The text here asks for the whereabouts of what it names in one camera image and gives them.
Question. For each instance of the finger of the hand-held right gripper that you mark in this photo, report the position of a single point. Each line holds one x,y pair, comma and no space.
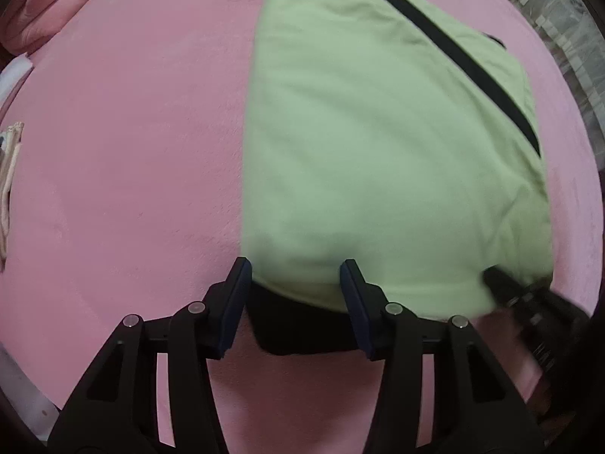
505,288

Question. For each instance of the folded pink quilt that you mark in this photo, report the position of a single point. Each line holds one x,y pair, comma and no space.
38,9

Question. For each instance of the folded beige clothes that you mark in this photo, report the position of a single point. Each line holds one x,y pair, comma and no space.
7,175

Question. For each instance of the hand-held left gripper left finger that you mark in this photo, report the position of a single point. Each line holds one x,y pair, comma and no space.
234,312

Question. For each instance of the white polka dot cloth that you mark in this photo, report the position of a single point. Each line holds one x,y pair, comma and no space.
23,388

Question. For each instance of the white printed pillow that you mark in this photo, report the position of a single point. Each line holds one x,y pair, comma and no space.
14,75

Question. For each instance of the green and black hooded jacket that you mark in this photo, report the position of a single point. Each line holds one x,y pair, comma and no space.
378,151

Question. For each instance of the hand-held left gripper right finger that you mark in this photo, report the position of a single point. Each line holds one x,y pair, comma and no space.
359,312

